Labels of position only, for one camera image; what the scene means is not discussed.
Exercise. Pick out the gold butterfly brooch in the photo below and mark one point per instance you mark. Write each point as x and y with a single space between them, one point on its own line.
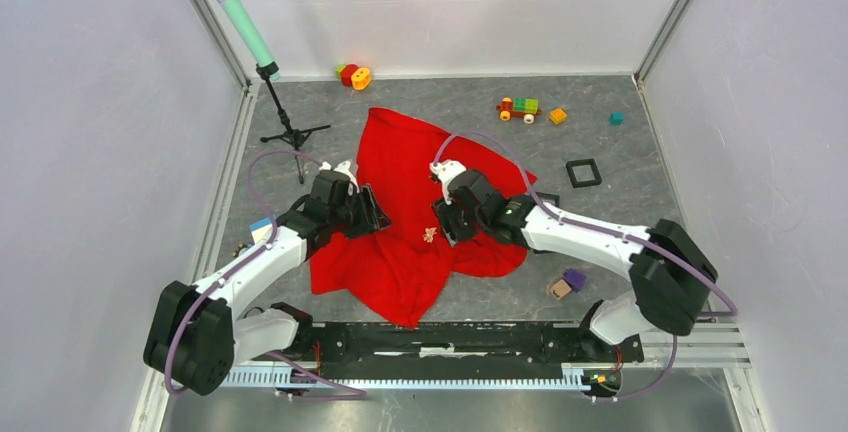
430 234

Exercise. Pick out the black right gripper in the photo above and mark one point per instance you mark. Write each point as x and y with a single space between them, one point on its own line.
445 213

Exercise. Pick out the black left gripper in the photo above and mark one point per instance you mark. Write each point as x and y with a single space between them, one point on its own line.
375 216

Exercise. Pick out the orange toy block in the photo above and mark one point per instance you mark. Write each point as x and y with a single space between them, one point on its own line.
361 78

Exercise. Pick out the black tripod stand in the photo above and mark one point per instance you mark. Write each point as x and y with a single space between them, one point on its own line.
294 137

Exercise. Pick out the colourful toy train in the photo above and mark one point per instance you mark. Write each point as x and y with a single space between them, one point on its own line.
526 109

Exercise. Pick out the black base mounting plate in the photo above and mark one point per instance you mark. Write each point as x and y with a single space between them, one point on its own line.
449 350

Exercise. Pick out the white and blue block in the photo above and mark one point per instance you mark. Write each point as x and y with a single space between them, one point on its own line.
261 231

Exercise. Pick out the red toy block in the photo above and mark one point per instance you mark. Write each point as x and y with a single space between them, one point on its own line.
347 74

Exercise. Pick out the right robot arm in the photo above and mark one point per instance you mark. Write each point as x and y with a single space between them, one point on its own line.
670 277

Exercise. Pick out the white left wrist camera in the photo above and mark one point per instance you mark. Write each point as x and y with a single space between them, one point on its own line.
346 168

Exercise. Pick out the mint green microphone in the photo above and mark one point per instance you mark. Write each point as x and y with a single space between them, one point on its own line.
252 38

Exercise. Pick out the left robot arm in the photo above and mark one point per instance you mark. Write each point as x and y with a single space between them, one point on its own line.
198 333

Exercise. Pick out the black square frame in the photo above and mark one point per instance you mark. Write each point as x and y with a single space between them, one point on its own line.
583 173
549 199

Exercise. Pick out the orange lego brick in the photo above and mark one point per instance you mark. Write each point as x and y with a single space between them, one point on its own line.
558 116

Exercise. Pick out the teal small cube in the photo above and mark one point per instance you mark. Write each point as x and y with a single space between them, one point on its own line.
616 118

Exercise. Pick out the purple lego brick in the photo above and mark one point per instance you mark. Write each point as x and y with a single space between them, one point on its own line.
575 279

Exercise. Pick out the wooden letter cube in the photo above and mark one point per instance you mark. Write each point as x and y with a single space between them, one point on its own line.
560 289

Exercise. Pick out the red garment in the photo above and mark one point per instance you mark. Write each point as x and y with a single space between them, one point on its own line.
394 272

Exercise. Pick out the slotted cable duct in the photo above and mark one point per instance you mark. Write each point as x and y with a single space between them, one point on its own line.
284 377

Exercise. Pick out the green toy block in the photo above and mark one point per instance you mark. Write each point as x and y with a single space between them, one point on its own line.
339 70

